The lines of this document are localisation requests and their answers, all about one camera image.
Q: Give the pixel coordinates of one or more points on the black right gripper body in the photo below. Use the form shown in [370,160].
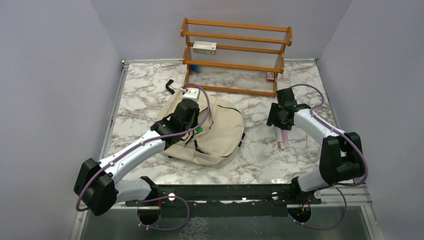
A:
[275,117]

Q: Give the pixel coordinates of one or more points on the white pen brown cap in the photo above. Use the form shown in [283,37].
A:
[279,137]

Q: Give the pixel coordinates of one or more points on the pink highlighter pen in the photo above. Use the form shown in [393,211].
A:
[285,138]

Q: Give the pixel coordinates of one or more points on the yellow highlighter pen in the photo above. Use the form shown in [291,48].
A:
[307,141]

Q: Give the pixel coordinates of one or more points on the cream canvas backpack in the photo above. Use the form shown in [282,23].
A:
[222,135]

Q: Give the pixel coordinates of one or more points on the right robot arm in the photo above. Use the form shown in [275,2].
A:
[341,157]

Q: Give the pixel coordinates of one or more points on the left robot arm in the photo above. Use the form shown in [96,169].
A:
[97,182]

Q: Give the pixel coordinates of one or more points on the red white small box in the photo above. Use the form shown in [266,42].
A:
[270,76]

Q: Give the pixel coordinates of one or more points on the orange wooden shelf rack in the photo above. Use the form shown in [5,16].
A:
[240,46]

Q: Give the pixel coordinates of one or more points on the blue small object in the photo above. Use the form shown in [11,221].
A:
[194,68]

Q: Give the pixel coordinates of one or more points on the grey green small box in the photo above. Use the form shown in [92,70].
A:
[204,47]

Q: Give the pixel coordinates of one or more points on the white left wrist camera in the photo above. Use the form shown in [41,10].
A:
[191,93]

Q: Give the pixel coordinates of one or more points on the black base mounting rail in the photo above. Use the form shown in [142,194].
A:
[221,200]

